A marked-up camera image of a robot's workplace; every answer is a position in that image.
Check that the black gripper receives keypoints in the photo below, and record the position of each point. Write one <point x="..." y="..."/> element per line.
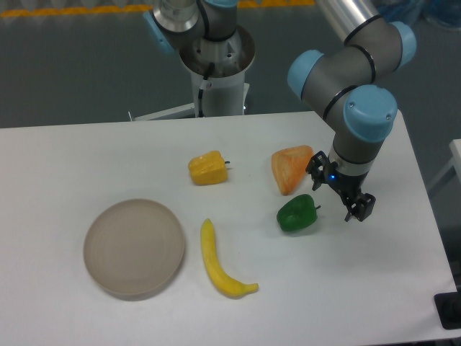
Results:
<point x="359" y="205"/>

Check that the yellow bell pepper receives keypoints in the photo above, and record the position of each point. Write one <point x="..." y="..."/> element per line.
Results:
<point x="208" y="169"/>

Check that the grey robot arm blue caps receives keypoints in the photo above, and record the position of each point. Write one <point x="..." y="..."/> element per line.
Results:
<point x="339" y="88"/>

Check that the green bell pepper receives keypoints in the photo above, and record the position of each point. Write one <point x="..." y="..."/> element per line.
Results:
<point x="297" y="214"/>

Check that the orange bread wedge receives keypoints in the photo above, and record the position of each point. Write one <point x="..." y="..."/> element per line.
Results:
<point x="288" y="167"/>

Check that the white furniture at right edge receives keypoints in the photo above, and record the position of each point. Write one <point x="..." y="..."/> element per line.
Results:
<point x="449" y="171"/>

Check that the yellow banana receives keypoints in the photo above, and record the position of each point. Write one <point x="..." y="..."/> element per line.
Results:
<point x="222" y="281"/>

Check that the black clamp at table edge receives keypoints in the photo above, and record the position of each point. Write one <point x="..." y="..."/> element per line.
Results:
<point x="448" y="309"/>

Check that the beige round plate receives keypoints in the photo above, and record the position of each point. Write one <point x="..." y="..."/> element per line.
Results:
<point x="134" y="248"/>

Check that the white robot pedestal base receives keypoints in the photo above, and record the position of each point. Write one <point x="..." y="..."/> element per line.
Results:
<point x="217" y="71"/>

